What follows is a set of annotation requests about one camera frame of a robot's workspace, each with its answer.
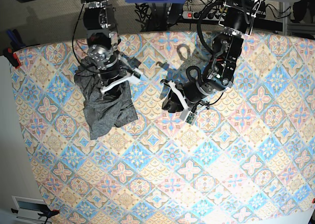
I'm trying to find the patterned tile tablecloth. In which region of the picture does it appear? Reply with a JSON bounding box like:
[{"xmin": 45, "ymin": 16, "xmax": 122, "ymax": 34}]
[{"xmin": 10, "ymin": 32, "xmax": 315, "ymax": 224}]

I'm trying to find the white power strip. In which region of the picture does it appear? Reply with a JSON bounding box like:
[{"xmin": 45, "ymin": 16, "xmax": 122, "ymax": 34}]
[{"xmin": 182, "ymin": 9, "xmax": 231, "ymax": 21}]

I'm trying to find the blue handled clamp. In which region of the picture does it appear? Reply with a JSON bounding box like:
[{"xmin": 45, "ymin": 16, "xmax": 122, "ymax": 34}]
[{"xmin": 6, "ymin": 29, "xmax": 26, "ymax": 51}]

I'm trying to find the aluminium frame post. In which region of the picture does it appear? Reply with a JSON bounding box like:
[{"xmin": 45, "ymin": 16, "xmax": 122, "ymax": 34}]
[{"xmin": 279, "ymin": 2, "xmax": 291, "ymax": 35}]

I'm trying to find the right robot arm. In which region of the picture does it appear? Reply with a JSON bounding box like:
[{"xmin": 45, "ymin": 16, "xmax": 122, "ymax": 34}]
[{"xmin": 80, "ymin": 0, "xmax": 141, "ymax": 95}]

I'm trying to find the white floor vent box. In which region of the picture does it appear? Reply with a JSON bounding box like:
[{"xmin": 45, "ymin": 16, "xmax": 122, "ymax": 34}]
[{"xmin": 11, "ymin": 195, "xmax": 49, "ymax": 224}]

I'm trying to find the red black table clamp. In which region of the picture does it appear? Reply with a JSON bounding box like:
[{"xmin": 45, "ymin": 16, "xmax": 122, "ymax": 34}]
[{"xmin": 3, "ymin": 48, "xmax": 21, "ymax": 69}]

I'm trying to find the blue black bottom clamp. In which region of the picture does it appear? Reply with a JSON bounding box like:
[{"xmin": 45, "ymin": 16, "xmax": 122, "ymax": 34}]
[{"xmin": 37, "ymin": 210, "xmax": 60, "ymax": 224}]

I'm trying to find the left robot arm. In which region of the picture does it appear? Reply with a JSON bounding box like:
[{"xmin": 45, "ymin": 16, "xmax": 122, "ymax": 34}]
[{"xmin": 161, "ymin": 0, "xmax": 300, "ymax": 125}]

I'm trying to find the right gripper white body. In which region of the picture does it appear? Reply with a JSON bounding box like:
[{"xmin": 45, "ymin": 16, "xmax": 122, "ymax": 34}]
[{"xmin": 99, "ymin": 56, "xmax": 144, "ymax": 94}]

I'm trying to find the grey t-shirt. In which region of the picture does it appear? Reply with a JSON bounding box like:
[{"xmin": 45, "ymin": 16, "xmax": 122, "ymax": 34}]
[{"xmin": 74, "ymin": 57, "xmax": 138, "ymax": 140}]

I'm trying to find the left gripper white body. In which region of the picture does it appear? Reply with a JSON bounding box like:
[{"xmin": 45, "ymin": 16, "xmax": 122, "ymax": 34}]
[{"xmin": 160, "ymin": 79, "xmax": 210, "ymax": 124}]

